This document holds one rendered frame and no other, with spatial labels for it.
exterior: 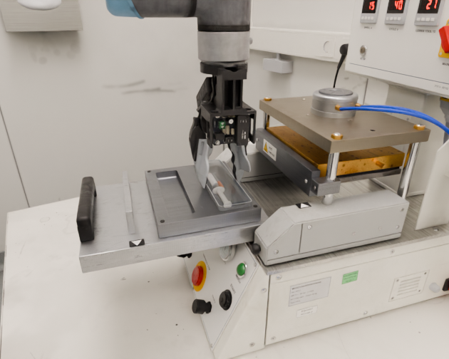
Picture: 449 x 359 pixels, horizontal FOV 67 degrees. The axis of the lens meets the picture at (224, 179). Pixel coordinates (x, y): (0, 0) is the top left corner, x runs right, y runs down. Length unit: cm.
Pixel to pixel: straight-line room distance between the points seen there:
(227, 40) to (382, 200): 35
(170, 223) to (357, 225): 29
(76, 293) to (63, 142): 129
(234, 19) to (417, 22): 34
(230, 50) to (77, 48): 148
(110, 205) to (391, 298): 54
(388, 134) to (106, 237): 45
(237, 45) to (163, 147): 167
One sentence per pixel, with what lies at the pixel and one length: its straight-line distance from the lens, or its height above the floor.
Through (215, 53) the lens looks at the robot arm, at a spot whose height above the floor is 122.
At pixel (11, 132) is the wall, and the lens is 198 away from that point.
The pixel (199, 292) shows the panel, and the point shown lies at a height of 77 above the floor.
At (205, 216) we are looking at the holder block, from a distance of 52.
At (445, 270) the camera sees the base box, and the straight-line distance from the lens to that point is 79.
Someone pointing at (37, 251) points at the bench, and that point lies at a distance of 96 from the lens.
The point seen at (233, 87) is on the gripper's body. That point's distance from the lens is 49.
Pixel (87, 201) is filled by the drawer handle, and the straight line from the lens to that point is 58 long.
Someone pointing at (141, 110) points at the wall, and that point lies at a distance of 203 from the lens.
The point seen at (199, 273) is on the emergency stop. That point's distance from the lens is 71.
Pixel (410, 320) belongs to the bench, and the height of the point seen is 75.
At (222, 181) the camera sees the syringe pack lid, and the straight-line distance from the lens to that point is 61.
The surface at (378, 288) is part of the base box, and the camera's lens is 70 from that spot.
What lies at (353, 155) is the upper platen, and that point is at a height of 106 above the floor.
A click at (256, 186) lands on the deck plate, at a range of 76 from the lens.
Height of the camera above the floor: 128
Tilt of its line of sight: 26 degrees down
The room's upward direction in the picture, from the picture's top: straight up
